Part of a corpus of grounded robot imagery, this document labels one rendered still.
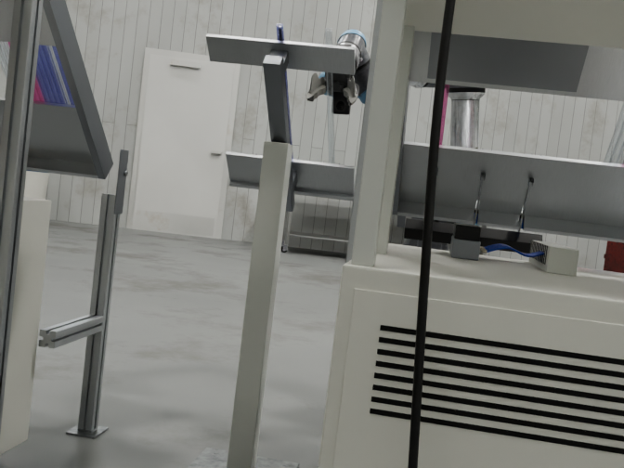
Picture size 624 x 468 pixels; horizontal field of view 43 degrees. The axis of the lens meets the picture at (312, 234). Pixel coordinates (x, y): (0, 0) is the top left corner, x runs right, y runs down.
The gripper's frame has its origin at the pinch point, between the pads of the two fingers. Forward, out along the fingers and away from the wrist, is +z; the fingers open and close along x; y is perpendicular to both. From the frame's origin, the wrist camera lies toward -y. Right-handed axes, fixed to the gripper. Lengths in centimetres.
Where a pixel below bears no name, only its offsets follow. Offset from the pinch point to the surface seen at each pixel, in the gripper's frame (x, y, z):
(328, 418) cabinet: 18, 2, 98
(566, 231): 59, -24, 6
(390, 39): 20, 45, 70
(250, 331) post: -12, -45, 35
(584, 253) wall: 218, -509, -684
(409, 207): 21.5, -23.8, 4.6
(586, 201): 63, -16, 4
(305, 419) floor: -4, -106, 5
